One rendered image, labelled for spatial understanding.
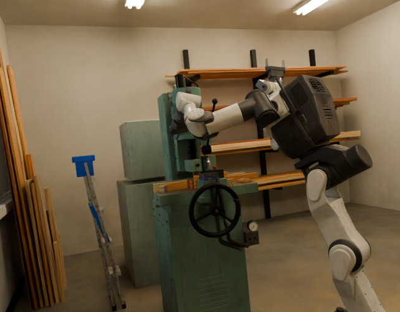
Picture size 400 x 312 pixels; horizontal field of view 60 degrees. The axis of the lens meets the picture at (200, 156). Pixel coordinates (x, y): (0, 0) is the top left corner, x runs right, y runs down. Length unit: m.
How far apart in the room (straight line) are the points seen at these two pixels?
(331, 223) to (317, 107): 0.52
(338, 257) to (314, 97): 0.69
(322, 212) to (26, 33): 3.85
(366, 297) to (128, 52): 3.78
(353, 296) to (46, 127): 3.63
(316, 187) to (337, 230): 0.21
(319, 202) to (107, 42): 3.55
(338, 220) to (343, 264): 0.19
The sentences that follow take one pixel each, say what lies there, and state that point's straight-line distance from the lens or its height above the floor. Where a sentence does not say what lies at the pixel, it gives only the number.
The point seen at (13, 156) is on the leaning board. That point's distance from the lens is 3.03.
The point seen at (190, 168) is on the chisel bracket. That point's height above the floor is 1.02.
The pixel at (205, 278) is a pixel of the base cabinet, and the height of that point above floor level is 0.39.
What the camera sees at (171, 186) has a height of 0.92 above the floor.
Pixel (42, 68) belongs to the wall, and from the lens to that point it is 4.50.
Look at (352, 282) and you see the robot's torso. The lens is 1.70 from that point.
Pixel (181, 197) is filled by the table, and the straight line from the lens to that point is 1.96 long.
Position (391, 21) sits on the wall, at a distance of 5.41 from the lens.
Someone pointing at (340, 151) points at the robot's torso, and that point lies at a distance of 1.58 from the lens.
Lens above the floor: 1.17
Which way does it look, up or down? 2 degrees down
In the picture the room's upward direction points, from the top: 6 degrees counter-clockwise
